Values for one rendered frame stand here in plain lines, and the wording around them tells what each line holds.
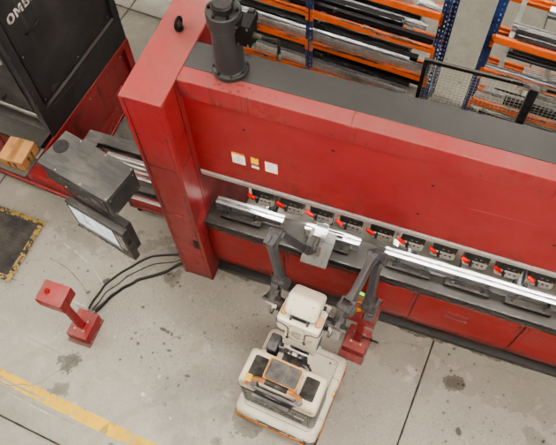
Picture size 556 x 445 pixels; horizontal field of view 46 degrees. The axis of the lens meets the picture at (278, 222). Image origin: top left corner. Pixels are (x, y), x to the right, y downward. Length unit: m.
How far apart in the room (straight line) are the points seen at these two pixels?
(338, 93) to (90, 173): 1.42
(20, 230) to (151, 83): 2.82
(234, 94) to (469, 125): 1.19
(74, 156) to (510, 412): 3.55
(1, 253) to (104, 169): 2.45
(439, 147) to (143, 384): 3.03
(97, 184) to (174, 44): 0.87
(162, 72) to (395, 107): 1.23
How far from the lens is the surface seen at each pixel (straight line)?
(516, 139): 3.43
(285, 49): 6.15
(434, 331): 5.30
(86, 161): 3.80
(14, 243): 6.02
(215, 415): 5.11
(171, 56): 3.66
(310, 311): 3.86
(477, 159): 3.31
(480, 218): 3.78
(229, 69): 3.45
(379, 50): 5.74
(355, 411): 5.10
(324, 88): 3.46
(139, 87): 3.56
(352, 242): 4.47
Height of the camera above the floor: 4.98
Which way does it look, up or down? 62 degrees down
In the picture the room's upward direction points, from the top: 4 degrees counter-clockwise
